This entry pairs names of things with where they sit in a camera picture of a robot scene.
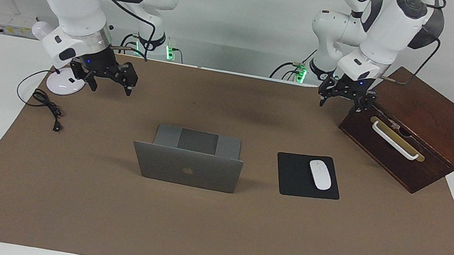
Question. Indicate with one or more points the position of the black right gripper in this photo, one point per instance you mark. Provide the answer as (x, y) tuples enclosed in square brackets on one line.
[(100, 63)]

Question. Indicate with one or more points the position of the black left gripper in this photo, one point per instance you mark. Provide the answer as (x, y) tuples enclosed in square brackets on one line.
[(350, 87)]

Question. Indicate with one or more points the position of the silver laptop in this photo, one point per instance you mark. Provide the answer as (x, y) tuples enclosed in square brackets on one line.
[(200, 172)]

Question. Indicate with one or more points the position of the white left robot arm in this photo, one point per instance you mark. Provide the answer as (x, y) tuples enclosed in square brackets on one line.
[(389, 30)]

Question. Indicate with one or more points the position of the white desk lamp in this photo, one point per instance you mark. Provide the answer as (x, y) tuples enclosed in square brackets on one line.
[(59, 86)]

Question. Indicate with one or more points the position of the white computer mouse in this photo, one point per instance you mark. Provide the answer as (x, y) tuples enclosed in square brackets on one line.
[(320, 175)]

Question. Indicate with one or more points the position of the dark brown wooden box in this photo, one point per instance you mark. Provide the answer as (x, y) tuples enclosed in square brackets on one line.
[(432, 126)]

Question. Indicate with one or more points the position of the black mouse pad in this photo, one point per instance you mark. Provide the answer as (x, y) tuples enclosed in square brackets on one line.
[(293, 176)]

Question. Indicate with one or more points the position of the white power strip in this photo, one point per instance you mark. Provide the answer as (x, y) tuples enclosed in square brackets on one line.
[(16, 25)]

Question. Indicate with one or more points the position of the brown table mat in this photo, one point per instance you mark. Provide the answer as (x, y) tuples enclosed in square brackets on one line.
[(189, 233)]

